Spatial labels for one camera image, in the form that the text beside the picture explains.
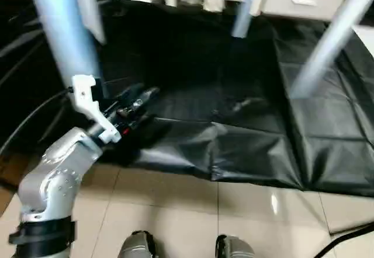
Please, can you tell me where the white plastic table leg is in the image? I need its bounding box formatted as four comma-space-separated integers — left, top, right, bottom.
231, 0, 261, 39
73, 0, 109, 44
26, 0, 103, 92
289, 0, 374, 98

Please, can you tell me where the black mat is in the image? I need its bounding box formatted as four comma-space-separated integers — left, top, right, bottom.
0, 0, 374, 197

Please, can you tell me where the flat brown cardboard sheet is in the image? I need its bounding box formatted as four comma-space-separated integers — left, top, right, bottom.
0, 147, 36, 212

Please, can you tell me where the grey left robot foot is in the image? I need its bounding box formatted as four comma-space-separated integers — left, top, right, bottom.
119, 230, 157, 258

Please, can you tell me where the grey robot foot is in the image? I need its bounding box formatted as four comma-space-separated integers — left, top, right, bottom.
215, 235, 255, 258
119, 230, 157, 258

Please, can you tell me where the grey right robot foot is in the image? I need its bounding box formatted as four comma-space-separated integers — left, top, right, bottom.
215, 235, 255, 258

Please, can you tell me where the white drawer unit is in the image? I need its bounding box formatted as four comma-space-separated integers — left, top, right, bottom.
263, 0, 351, 22

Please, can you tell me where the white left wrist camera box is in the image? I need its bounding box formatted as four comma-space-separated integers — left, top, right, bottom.
69, 74, 123, 145

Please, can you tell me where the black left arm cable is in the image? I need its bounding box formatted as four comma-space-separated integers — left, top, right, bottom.
0, 89, 74, 156

